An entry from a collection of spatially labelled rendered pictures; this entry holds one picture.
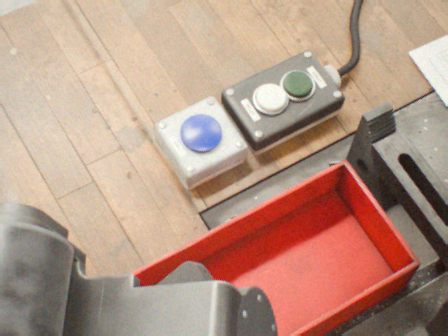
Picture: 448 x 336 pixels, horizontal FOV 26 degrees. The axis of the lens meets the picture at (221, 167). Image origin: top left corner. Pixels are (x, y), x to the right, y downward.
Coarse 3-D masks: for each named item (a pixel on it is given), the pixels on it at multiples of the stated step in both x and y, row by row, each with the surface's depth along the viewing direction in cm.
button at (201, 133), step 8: (192, 120) 94; (200, 120) 94; (208, 120) 94; (216, 120) 94; (184, 128) 93; (192, 128) 93; (200, 128) 93; (208, 128) 93; (216, 128) 93; (184, 136) 93; (192, 136) 93; (200, 136) 93; (208, 136) 93; (216, 136) 93; (184, 144) 93; (192, 144) 92; (200, 144) 92; (208, 144) 92; (216, 144) 93
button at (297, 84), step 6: (294, 72) 97; (300, 72) 97; (288, 78) 96; (294, 78) 96; (300, 78) 96; (306, 78) 96; (288, 84) 96; (294, 84) 96; (300, 84) 96; (306, 84) 96; (312, 84) 96; (288, 90) 96; (294, 90) 96; (300, 90) 96; (306, 90) 96; (294, 96) 96; (300, 96) 96; (306, 96) 96
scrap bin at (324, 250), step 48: (288, 192) 88; (336, 192) 94; (192, 240) 85; (240, 240) 91; (288, 240) 92; (336, 240) 92; (384, 240) 89; (288, 288) 90; (336, 288) 90; (384, 288) 86
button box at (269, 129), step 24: (360, 0) 105; (264, 72) 97; (288, 72) 97; (312, 72) 98; (336, 72) 98; (240, 96) 96; (288, 96) 96; (312, 96) 96; (336, 96) 96; (240, 120) 95; (264, 120) 95; (288, 120) 95; (312, 120) 97; (264, 144) 95
